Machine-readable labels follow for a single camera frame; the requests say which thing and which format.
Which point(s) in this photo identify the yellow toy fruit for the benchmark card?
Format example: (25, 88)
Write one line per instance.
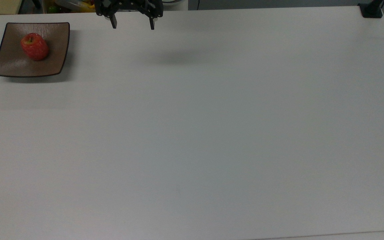
(86, 6)

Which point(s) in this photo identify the green toy fruit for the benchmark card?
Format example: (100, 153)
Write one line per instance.
(52, 9)

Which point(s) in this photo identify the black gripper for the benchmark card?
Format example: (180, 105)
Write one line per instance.
(128, 5)

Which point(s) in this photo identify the red apple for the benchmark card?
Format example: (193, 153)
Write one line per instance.
(34, 46)

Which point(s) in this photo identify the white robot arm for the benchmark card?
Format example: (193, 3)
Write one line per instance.
(178, 4)

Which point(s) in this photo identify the square brown ceramic plate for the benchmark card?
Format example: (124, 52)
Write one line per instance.
(15, 65)

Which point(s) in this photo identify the black table clamp mount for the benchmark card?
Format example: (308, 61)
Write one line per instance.
(372, 11)

